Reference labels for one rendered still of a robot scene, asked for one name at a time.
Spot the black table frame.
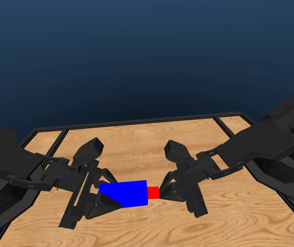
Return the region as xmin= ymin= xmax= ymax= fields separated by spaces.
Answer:
xmin=0 ymin=111 xmax=294 ymax=247

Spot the thin red peg bar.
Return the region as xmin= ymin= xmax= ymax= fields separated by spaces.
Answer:
xmin=146 ymin=186 xmax=160 ymax=200

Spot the blue hollow socket block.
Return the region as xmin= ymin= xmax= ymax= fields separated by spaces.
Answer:
xmin=97 ymin=180 xmax=148 ymax=208

